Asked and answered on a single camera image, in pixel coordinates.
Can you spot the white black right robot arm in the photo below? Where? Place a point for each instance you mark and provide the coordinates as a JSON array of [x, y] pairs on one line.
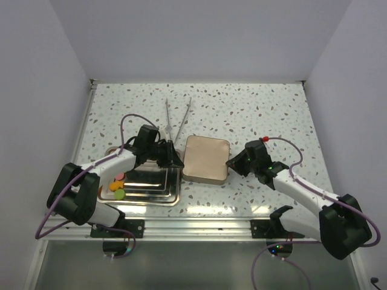
[[340, 226]]

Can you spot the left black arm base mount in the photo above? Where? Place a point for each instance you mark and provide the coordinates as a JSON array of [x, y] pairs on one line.
[[135, 226]]

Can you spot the brown tin lid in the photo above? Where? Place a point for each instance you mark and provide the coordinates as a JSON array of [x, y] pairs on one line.
[[205, 160]]

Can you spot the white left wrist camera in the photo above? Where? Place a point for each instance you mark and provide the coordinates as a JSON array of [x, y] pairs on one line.
[[166, 133]]

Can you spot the green macaron cookie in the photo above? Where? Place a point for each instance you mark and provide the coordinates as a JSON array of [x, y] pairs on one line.
[[119, 194]]

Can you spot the aluminium table edge rail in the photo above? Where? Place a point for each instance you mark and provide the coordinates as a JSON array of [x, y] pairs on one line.
[[160, 229]]

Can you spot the stainless steel serving tongs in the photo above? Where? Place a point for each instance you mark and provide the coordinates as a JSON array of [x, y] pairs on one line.
[[176, 117]]

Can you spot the stainless steel baking tray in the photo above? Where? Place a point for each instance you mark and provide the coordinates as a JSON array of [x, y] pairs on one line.
[[148, 184]]

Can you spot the pink macaron cookie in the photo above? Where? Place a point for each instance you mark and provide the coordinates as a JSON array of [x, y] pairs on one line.
[[120, 176]]

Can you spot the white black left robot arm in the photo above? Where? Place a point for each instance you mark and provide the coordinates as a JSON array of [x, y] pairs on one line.
[[74, 195]]

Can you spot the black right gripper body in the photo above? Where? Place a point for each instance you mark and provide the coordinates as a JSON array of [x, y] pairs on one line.
[[253, 167]]

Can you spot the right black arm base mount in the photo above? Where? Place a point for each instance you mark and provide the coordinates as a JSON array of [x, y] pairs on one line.
[[272, 228]]

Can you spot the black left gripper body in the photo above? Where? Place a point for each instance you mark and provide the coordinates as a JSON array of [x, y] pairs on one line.
[[157, 152]]

